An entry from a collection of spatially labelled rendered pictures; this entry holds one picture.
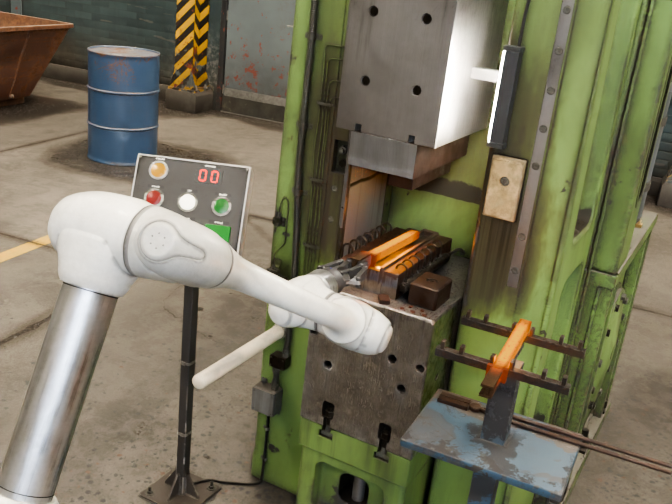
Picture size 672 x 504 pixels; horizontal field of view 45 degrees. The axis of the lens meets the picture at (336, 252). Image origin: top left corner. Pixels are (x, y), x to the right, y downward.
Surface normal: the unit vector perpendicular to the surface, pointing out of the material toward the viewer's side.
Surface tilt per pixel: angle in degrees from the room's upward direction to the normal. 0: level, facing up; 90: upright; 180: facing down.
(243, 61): 90
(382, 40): 90
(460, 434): 0
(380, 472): 90
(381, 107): 90
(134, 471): 0
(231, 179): 60
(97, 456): 0
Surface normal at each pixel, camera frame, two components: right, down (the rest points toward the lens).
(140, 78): 0.65, 0.33
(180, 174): 0.00, -0.17
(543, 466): 0.11, -0.93
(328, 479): -0.48, 0.26
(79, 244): -0.36, -0.10
